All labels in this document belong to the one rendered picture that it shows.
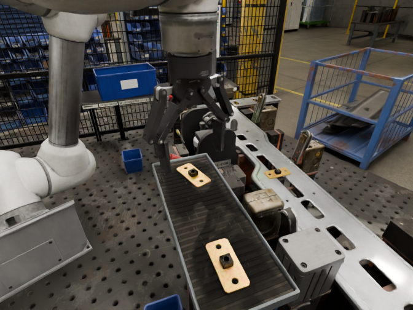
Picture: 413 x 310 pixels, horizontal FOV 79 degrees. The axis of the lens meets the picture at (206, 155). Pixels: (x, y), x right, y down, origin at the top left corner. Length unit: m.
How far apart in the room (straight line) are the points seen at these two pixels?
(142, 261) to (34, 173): 0.49
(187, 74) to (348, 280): 0.52
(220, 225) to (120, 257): 0.62
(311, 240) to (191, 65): 0.38
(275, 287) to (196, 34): 0.38
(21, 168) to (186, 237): 0.73
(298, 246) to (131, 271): 0.63
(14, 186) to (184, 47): 0.77
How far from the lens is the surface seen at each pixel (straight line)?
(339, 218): 0.77
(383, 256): 0.73
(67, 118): 1.00
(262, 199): 0.63
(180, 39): 0.40
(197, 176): 0.55
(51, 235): 0.97
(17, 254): 0.99
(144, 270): 0.97
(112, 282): 0.98
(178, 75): 0.43
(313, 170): 1.02
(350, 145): 3.02
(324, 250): 0.53
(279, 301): 0.39
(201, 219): 0.46
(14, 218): 0.99
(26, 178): 1.04
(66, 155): 1.05
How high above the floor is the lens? 1.50
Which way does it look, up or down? 33 degrees down
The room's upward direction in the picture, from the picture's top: straight up
